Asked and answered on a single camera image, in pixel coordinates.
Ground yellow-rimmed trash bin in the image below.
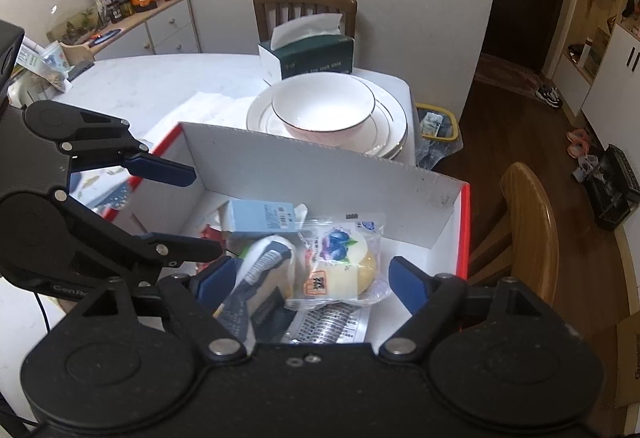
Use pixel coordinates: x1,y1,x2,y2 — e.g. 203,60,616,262
414,103,460,170

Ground blue striped white packet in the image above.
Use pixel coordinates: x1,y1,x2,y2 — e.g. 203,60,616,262
214,235,297,345

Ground light blue small carton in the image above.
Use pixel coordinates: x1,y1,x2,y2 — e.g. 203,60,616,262
219,199,307,240

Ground white low cabinet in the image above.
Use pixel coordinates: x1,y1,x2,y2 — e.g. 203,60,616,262
65,0,202,62

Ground white gold-rimmed bowl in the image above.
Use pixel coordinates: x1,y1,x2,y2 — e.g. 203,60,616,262
271,73,377,147

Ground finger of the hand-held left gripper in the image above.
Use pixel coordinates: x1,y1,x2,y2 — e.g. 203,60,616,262
52,190,224,287
24,100,197,188

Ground dark jars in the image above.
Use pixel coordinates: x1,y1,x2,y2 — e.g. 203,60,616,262
107,0,136,22

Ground orange sandals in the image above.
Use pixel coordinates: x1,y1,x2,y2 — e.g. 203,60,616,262
567,127,591,157

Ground black plastic crate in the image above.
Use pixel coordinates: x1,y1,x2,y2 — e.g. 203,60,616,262
582,143,640,232

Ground blue pad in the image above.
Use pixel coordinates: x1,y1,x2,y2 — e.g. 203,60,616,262
89,29,124,47

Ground white wall cabinet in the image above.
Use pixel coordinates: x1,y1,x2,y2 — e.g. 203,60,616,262
550,22,640,155

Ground black cable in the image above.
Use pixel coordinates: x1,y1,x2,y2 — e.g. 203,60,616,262
32,290,52,335

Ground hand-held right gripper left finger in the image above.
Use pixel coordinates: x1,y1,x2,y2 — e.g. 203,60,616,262
79,256,249,362

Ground red and white cardboard box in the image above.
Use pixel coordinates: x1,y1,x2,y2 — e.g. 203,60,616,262
102,121,472,346

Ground dark sneakers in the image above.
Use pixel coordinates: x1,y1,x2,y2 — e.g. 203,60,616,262
535,85,564,110

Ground wooden holder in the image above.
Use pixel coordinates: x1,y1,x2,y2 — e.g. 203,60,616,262
58,43,97,65

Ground wooden chair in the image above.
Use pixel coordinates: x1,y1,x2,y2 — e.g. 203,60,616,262
469,161,560,308
252,0,359,55

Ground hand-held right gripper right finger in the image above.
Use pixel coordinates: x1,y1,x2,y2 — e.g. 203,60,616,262
380,255,557,361

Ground blueberry bread packet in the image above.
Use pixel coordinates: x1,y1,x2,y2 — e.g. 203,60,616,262
286,212,392,310

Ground small white printed packet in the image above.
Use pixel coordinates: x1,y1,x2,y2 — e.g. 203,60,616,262
281,302,372,345

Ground plastic bag of papers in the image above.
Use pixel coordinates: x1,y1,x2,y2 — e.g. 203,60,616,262
14,37,72,95

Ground tissue box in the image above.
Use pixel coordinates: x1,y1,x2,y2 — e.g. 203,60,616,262
257,12,355,88

